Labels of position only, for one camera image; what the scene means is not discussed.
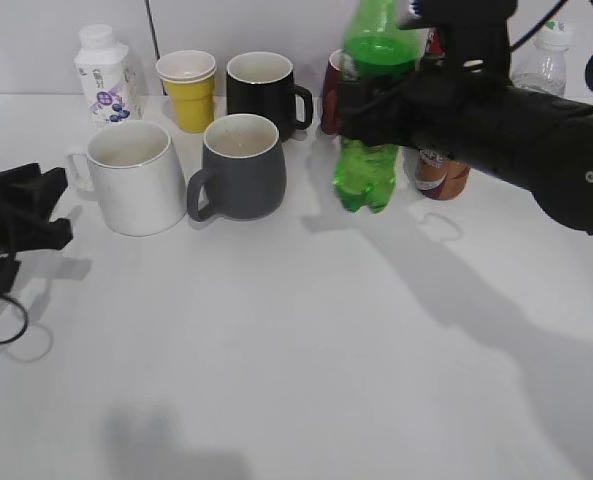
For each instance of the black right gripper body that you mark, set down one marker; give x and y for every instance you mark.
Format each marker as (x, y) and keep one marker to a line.
(457, 115)

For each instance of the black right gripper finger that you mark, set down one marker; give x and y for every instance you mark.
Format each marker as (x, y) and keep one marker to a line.
(353, 106)

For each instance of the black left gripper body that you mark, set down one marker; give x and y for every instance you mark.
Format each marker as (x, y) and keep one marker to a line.
(28, 197)

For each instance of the green soda bottle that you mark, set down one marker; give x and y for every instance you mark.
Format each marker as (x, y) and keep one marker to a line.
(373, 47)

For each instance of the white ceramic mug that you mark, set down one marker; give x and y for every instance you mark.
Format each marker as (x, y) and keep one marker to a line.
(134, 173)

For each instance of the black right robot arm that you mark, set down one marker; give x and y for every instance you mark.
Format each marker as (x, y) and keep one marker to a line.
(538, 142)

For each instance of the red ceramic cup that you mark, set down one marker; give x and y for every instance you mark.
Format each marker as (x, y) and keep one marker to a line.
(328, 123)

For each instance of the yellow paper cup stack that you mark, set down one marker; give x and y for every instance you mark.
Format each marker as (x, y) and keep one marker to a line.
(188, 78)

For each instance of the brown coffee drink bottle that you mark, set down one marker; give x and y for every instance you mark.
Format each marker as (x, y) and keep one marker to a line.
(439, 177)

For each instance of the dark cola bottle red label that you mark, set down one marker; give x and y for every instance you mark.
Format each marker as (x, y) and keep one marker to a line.
(434, 52)

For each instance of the clear water bottle green label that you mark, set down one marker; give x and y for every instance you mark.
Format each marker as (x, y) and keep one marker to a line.
(544, 69)

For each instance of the black ceramic mug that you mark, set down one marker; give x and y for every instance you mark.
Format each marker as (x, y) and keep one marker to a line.
(262, 83)

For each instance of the grey ceramic mug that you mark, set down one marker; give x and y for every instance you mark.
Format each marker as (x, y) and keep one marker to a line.
(243, 174)

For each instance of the white yogurt drink bottle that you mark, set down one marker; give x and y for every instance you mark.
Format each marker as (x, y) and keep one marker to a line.
(108, 79)

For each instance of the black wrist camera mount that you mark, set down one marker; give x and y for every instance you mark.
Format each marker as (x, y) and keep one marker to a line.
(473, 34)

